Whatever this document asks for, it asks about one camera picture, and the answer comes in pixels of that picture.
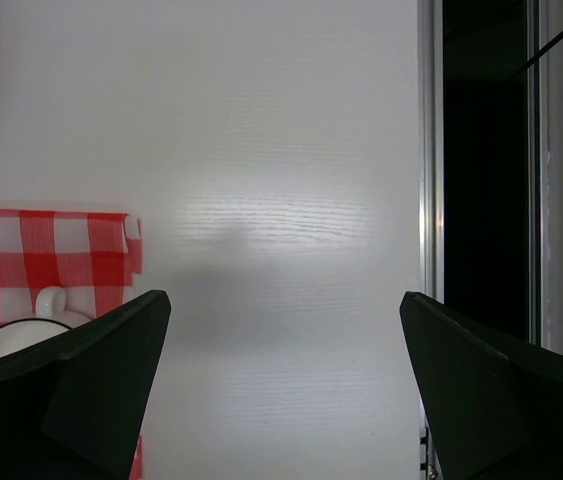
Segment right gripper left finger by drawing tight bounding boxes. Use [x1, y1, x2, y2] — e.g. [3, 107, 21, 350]
[0, 290, 171, 479]

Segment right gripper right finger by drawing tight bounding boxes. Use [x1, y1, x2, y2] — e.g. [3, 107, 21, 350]
[399, 292, 563, 479]

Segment red white checkered cloth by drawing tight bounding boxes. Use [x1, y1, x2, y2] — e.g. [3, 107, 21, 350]
[0, 207, 143, 480]

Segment white two-handled bowl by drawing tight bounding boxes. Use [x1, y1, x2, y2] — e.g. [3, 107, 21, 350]
[0, 287, 91, 358]

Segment aluminium table frame rail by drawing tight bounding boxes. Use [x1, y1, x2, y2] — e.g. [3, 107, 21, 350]
[420, 1, 544, 479]

